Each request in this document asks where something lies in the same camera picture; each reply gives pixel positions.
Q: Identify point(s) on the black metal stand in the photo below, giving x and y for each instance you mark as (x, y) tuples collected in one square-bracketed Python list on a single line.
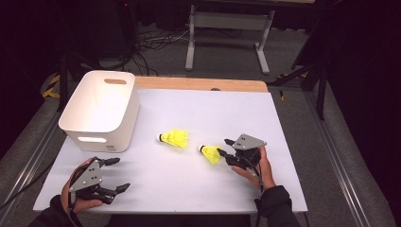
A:
[(64, 82)]

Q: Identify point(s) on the black tripod stand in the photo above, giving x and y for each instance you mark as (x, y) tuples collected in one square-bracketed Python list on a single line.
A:
[(315, 75)]

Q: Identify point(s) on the wooden table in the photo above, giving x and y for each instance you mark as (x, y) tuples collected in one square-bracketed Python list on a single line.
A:
[(201, 84)]

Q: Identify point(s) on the person's right hand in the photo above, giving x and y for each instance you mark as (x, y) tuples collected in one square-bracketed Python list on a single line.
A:
[(266, 171)]

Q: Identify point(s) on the grey metal stand frame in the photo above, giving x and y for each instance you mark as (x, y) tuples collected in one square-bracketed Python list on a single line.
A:
[(231, 22)]

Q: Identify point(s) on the yellow plastic shuttlecock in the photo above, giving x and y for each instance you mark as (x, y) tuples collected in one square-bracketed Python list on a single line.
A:
[(210, 153), (176, 138)]

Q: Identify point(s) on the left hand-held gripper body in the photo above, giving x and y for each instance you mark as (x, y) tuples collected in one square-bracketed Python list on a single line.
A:
[(88, 178)]

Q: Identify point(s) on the person's left hand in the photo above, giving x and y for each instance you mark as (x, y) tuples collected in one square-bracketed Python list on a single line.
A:
[(77, 205)]

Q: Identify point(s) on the white plastic storage bin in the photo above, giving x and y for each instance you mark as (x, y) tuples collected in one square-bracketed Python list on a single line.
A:
[(101, 110)]

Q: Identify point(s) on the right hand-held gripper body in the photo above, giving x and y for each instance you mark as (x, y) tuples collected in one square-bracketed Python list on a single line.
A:
[(249, 145)]

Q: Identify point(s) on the aluminium rail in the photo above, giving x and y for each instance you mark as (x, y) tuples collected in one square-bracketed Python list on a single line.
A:
[(25, 164), (340, 164)]

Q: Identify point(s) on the yellow black floor tape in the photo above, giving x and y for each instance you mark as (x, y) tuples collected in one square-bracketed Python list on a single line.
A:
[(52, 86)]

